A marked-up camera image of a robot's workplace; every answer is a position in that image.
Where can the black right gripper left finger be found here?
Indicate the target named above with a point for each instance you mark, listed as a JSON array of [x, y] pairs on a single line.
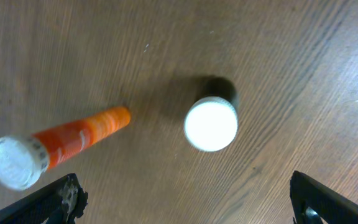
[[62, 201]]

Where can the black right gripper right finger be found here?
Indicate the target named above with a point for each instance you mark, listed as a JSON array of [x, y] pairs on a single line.
[[314, 202]]

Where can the dark bottle white cap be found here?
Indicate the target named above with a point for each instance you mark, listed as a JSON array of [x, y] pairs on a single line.
[[212, 122]]

